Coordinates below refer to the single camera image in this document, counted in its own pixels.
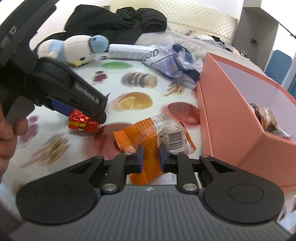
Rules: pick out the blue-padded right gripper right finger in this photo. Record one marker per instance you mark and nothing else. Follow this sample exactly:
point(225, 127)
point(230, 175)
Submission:
point(181, 165)

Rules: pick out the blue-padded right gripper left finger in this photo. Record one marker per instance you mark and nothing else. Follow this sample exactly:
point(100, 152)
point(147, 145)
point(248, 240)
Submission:
point(119, 168)

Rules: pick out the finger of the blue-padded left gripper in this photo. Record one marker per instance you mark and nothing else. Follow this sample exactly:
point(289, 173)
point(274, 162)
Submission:
point(61, 107)

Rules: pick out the small red foil snack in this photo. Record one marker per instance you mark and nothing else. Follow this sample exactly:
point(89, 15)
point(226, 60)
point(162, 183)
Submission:
point(79, 122)

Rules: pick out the orange snack packet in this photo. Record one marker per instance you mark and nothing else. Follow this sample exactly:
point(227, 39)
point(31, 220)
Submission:
point(151, 133)

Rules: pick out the brown clear meat snack packet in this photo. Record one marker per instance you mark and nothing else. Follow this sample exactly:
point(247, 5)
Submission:
point(268, 121)

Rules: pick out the person's left hand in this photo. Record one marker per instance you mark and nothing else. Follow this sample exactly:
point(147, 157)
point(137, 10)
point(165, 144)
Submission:
point(9, 137)

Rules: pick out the white blue plush duck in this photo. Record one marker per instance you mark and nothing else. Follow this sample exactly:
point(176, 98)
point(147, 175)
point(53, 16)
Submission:
point(74, 51)

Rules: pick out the fruit print tablecloth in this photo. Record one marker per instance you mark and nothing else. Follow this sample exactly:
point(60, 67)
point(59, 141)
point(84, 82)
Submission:
point(134, 91)

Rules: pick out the pink cardboard box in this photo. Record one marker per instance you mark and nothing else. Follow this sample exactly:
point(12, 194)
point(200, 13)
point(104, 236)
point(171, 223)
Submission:
point(231, 132)

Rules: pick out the white cylindrical tube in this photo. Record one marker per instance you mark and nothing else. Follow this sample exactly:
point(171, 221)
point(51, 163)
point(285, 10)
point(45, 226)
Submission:
point(130, 52)

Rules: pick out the black puffer jacket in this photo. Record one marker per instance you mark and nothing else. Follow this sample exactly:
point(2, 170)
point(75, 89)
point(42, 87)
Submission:
point(123, 27)

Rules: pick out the crumpled clear plastic bag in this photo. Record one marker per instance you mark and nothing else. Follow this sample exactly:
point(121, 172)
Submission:
point(175, 62)

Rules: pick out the clothes pile on bed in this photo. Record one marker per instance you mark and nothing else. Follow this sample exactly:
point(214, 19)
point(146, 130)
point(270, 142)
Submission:
point(216, 42)

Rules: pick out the blue chair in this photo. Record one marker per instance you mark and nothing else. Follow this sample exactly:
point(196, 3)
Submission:
point(278, 66)

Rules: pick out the cream quilted headboard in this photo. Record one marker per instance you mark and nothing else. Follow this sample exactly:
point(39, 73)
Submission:
point(186, 17)

